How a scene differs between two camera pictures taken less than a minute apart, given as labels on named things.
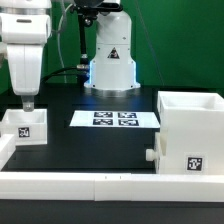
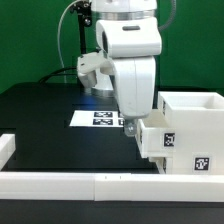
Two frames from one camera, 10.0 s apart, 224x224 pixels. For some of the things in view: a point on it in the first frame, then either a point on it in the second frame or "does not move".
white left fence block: x=7 y=148 does not move
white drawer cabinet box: x=192 y=124 does not move
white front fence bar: x=109 y=186 does not move
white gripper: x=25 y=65 → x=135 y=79
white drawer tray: x=28 y=127 → x=154 y=137
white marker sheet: x=114 y=119 does not move
